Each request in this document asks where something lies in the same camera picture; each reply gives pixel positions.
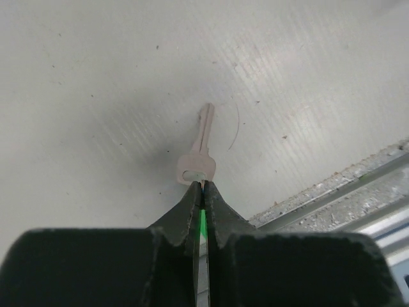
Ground key with green tag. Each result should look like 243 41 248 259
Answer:
175 102 217 307

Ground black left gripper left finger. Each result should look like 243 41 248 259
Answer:
1 182 202 306

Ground metal mounting rail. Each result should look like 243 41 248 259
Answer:
247 137 409 282

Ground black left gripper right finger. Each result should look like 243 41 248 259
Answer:
204 182 405 306

